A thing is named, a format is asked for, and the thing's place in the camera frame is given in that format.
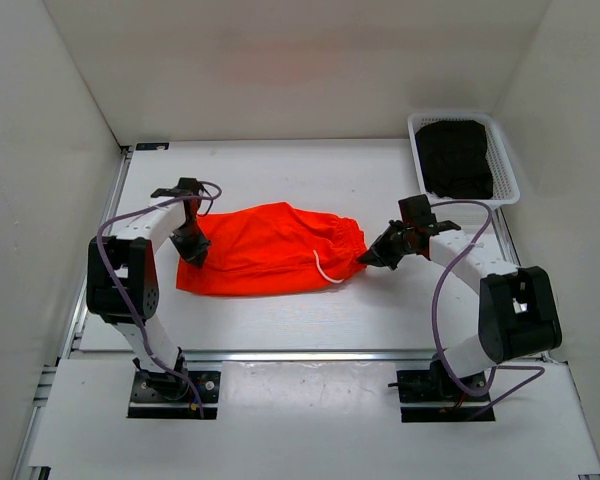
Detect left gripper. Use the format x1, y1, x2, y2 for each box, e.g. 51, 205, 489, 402
169, 221, 212, 268

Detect orange shorts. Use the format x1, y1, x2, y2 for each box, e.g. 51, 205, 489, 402
176, 202, 367, 296

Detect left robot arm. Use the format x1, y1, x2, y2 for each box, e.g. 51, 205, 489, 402
86, 177, 222, 400

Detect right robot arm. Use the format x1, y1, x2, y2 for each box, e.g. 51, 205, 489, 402
357, 195, 563, 400

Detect black shorts in basket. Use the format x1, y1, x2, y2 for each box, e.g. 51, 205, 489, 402
415, 120, 494, 200

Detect white plastic basket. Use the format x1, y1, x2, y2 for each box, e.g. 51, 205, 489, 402
407, 111, 520, 210

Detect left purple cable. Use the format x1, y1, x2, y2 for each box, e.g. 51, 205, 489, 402
97, 180, 224, 419

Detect purple cable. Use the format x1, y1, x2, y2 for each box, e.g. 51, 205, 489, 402
97, 180, 224, 419
430, 199, 546, 421

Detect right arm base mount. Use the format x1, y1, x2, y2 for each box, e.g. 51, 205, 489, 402
387, 354, 496, 423

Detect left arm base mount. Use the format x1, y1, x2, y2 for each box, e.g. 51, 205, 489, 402
127, 358, 221, 420

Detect aluminium front rail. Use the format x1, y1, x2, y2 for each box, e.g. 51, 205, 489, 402
64, 348, 546, 363

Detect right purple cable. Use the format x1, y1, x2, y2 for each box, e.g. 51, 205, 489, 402
430, 199, 546, 421

